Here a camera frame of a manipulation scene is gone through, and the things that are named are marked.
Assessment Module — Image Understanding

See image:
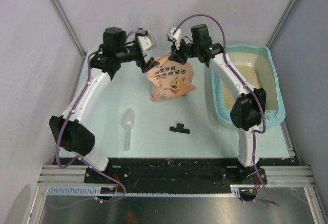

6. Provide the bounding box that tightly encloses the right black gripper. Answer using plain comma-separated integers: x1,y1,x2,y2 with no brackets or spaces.
168,37,199,66

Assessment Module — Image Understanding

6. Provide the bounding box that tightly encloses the orange cat litter bag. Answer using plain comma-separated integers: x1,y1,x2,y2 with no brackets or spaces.
147,54,196,102

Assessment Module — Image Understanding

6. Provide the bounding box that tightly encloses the clear plastic scoop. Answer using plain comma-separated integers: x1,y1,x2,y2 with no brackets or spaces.
121,108,135,151

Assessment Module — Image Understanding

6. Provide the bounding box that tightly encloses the black bag clip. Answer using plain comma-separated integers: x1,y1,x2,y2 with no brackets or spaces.
169,123,190,134

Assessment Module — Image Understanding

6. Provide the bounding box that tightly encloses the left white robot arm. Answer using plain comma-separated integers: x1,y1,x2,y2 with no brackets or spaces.
49,27,159,183

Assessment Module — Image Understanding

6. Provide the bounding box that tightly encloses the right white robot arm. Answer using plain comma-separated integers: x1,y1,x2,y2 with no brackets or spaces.
167,24,267,184

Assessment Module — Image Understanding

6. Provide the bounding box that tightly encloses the tan cat litter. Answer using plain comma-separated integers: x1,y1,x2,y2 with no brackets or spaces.
228,52,278,110

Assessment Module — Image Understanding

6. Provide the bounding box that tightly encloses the teal litter box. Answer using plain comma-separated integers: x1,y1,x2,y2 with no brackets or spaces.
211,45,285,127

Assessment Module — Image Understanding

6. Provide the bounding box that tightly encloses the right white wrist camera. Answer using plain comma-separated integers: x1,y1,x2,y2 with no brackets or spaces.
167,27,182,49

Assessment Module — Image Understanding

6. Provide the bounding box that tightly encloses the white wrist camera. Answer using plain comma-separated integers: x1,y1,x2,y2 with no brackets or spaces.
135,29,157,56
167,27,182,49

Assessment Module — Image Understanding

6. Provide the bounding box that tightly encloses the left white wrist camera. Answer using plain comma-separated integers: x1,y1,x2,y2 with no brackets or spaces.
135,29,157,56

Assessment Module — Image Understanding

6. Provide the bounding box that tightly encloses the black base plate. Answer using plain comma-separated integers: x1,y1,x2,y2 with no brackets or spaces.
52,157,300,186

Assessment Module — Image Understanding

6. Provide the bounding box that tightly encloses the left aluminium corner post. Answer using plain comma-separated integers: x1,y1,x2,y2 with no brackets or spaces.
49,0,86,58

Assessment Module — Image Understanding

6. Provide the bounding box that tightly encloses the aluminium corner post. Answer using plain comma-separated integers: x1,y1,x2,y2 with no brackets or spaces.
49,0,86,58
266,0,300,49

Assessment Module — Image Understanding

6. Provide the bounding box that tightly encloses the white slotted cable duct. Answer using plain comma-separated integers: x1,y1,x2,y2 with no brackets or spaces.
46,185,257,197

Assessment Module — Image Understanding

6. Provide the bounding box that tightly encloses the right aluminium corner post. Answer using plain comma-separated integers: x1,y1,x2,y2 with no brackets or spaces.
266,0,300,49

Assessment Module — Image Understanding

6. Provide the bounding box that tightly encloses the aluminium frame rail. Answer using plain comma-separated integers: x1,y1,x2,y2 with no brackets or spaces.
36,126,327,223

